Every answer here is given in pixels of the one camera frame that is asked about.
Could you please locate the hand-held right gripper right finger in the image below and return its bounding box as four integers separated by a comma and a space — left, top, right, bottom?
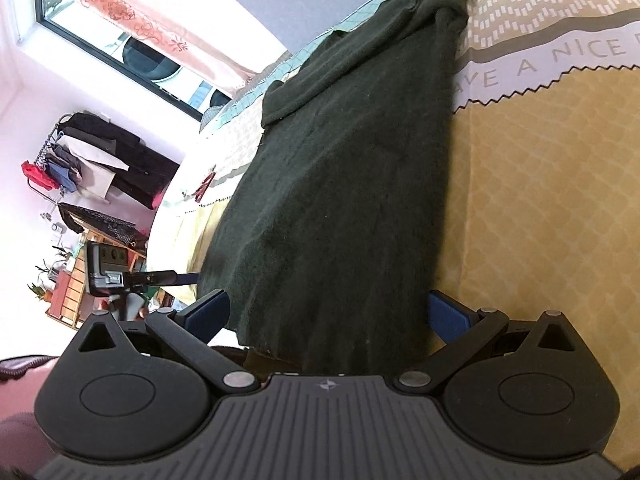
394, 289, 586, 395

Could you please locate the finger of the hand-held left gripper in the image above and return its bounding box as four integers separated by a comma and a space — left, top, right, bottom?
127, 270, 202, 289

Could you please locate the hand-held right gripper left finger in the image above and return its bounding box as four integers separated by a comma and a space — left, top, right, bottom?
70, 288, 258, 395

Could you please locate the dark green knit sweater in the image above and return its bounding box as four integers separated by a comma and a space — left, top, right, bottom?
197, 0, 482, 376

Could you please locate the metal clothes rack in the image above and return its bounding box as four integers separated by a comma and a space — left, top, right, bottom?
27, 112, 76, 221

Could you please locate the wooden shelf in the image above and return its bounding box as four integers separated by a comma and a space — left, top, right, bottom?
45, 230, 151, 332

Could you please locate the dark patterned cloth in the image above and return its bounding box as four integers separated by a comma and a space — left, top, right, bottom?
58, 202, 152, 247

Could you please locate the green potted plant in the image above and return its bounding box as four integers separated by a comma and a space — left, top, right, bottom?
27, 245, 71, 303

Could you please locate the red clip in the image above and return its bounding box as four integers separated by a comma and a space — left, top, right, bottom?
192, 165, 217, 204

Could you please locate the blue garment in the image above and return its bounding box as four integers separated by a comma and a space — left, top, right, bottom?
47, 165, 81, 193

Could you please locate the beige garment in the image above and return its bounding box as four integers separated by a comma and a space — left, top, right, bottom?
65, 135, 130, 198

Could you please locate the black coat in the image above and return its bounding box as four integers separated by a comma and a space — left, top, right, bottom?
62, 112, 182, 210

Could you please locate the red garment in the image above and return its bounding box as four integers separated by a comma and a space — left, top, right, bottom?
21, 160, 58, 190

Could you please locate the person's dark red clothing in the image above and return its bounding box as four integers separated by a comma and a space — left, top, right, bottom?
0, 354, 63, 480

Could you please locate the patterned beige bedspread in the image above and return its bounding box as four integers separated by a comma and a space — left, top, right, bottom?
150, 0, 640, 356

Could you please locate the white washing machine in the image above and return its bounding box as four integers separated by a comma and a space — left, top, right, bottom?
187, 77, 236, 113
102, 27, 183, 86

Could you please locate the pink floral curtain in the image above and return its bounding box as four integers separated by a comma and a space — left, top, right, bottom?
20, 0, 261, 86

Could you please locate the black window frame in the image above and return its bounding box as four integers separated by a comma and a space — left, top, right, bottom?
34, 0, 236, 122

